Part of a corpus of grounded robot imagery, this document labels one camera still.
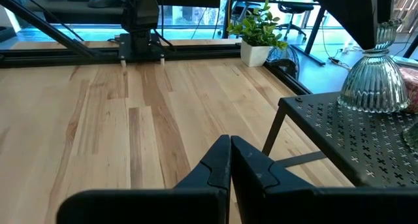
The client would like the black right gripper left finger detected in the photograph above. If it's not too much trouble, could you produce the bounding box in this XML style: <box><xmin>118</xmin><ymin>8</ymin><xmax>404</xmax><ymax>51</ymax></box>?
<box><xmin>56</xmin><ymin>135</ymin><xmax>232</xmax><ymax>224</ymax></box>

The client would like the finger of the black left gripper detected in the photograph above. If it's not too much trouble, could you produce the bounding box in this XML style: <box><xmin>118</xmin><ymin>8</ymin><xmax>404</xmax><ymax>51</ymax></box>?
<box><xmin>378</xmin><ymin>0</ymin><xmax>394</xmax><ymax>24</ymax></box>
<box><xmin>313</xmin><ymin>0</ymin><xmax>379</xmax><ymax>50</ymax></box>

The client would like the pink patterned ceramic bowl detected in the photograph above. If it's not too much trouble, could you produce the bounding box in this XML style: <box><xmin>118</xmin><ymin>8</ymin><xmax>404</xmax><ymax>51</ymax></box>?
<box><xmin>398</xmin><ymin>66</ymin><xmax>418</xmax><ymax>114</ymax></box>

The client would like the black office chair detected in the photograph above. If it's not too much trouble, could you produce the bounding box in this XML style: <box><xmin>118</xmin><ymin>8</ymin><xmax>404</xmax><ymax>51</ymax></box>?
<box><xmin>277</xmin><ymin>1</ymin><xmax>316</xmax><ymax>44</ymax></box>

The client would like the black table in background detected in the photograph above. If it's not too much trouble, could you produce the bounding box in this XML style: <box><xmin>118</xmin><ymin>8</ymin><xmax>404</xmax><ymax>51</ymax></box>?
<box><xmin>262</xmin><ymin>91</ymin><xmax>418</xmax><ymax>189</ymax></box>

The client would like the black aluminium table frame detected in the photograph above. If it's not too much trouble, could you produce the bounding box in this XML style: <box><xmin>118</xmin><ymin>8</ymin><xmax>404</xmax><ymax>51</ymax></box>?
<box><xmin>0</xmin><ymin>0</ymin><xmax>313</xmax><ymax>96</ymax></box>

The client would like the black computer mouse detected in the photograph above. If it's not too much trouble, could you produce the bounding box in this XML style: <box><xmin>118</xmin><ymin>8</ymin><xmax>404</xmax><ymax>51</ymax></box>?
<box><xmin>87</xmin><ymin>0</ymin><xmax>123</xmax><ymax>8</ymax></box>

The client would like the black side desk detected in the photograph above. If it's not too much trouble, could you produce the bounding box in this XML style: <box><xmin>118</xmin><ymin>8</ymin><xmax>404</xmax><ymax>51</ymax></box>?
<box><xmin>19</xmin><ymin>0</ymin><xmax>233</xmax><ymax>25</ymax></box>

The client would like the black floor fan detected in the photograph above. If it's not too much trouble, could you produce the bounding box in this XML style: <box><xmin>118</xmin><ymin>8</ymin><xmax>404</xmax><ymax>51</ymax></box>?
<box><xmin>266</xmin><ymin>46</ymin><xmax>300</xmax><ymax>81</ymax></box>

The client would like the green plant in white pot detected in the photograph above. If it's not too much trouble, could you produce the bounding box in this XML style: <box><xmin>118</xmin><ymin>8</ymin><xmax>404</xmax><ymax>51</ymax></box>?
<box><xmin>227</xmin><ymin>0</ymin><xmax>289</xmax><ymax>68</ymax></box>

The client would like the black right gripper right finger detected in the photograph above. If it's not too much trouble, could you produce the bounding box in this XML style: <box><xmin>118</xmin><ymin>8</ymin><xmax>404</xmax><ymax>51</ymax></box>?
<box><xmin>230</xmin><ymin>135</ymin><xmax>418</xmax><ymax>224</ymax></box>

